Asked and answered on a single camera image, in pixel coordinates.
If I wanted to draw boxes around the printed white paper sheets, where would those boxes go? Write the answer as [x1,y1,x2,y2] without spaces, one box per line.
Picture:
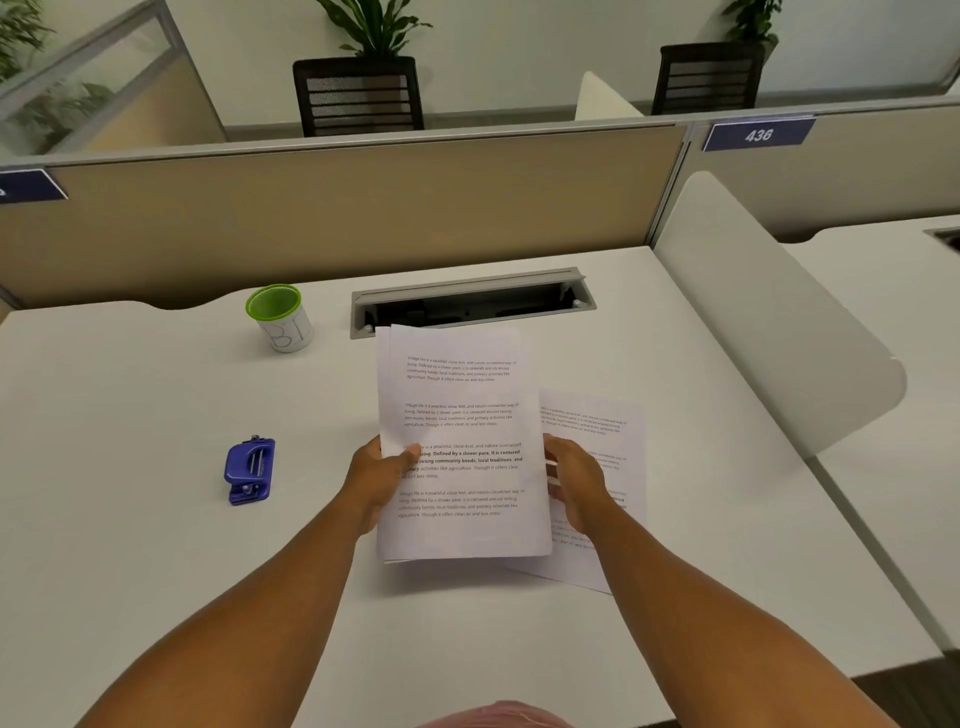
[375,324,554,564]

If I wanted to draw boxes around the glass partition with grey frame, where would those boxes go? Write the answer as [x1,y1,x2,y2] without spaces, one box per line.
[0,0,228,160]

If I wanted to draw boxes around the blue hole punch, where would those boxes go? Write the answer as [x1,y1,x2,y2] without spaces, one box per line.
[224,435,277,507]

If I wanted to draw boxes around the beige desk partition panel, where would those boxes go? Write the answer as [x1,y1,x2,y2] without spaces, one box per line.
[0,122,695,310]
[678,96,960,243]

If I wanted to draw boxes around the person's pink clothing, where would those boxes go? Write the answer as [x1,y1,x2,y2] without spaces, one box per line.
[416,700,575,728]

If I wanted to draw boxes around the white curved desk divider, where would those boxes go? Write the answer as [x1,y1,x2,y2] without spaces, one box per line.
[652,171,909,460]
[574,71,645,122]

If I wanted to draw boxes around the black mesh office chair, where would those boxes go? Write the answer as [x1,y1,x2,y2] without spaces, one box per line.
[292,56,426,138]
[651,42,766,117]

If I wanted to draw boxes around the white cup with green rim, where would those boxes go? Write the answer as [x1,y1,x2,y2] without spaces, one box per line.
[245,284,314,354]

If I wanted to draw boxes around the grey desk cable tray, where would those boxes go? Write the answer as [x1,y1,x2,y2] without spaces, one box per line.
[350,267,598,340]

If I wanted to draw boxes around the blue desk number label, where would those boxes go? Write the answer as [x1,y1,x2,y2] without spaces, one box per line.
[0,168,69,205]
[702,116,817,153]

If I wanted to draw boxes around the green potted plant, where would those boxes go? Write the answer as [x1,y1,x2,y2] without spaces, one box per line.
[721,0,784,48]
[0,0,55,82]
[316,0,434,61]

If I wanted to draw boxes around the person's right forearm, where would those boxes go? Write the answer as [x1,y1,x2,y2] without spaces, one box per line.
[581,510,901,728]

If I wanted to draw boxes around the person's right hand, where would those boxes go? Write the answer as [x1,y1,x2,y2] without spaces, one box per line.
[543,434,627,535]

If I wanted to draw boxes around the printed white paper sheet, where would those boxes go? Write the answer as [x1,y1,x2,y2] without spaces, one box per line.
[517,387,649,596]

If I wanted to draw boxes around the person's left hand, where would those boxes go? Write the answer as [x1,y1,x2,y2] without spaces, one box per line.
[339,435,423,536]

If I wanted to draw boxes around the person's left forearm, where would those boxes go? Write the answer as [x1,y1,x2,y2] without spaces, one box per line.
[75,499,380,728]

